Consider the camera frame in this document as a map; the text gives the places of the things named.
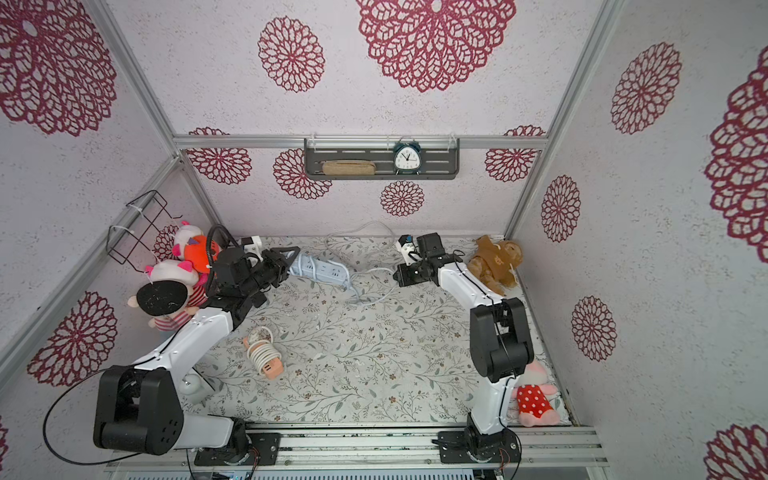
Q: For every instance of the black faced striped plush doll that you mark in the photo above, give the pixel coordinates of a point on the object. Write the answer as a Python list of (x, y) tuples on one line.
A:
[(173, 294)]

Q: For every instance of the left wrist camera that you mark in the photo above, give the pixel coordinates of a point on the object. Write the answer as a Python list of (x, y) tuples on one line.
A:
[(252, 244)]

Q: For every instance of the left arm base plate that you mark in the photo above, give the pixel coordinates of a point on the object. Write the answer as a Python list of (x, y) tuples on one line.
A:
[(256, 449)]

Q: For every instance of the teal alarm clock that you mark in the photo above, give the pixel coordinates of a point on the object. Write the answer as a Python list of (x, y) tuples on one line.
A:
[(407, 158)]

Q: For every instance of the orange fish plush toy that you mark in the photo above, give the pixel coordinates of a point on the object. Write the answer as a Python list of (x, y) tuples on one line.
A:
[(189, 244)]

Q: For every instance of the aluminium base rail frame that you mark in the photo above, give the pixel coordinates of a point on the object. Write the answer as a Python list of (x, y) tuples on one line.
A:
[(283, 447)]

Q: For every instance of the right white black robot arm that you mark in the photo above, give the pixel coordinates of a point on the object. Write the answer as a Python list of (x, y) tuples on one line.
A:
[(499, 340)]

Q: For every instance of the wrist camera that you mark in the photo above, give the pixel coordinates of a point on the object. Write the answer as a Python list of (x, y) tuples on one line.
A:
[(406, 246), (252, 244)]

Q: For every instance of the pink plush red dotted dress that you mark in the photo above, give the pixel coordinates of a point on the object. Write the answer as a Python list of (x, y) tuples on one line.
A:
[(533, 394)]

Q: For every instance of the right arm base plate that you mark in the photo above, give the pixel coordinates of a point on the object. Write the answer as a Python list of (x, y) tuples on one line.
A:
[(468, 446)]

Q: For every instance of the brown teddy bear plush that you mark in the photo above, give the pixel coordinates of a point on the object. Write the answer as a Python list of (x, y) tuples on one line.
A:
[(494, 263)]

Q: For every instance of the floral table mat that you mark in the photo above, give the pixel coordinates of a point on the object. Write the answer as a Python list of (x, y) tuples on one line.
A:
[(308, 356)]

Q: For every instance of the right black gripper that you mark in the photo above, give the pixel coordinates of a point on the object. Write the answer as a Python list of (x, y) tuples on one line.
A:
[(414, 271)]

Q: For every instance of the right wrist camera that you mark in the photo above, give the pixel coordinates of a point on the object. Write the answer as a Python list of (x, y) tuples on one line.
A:
[(406, 246)]

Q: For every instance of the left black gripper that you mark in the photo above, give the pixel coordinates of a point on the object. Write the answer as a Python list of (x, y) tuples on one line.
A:
[(279, 262)]

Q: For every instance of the black wire wall basket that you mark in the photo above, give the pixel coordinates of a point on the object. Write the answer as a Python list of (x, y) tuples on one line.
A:
[(146, 237)]

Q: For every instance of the grey wall shelf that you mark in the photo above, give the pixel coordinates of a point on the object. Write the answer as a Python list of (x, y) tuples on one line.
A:
[(441, 158)]

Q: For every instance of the light blue power strip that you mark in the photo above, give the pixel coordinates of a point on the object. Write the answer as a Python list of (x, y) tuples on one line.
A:
[(336, 274)]

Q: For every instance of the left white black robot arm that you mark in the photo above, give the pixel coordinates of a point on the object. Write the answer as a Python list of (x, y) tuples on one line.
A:
[(138, 408)]

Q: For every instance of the tan pouch on shelf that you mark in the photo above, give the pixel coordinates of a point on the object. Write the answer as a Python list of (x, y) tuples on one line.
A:
[(348, 168)]

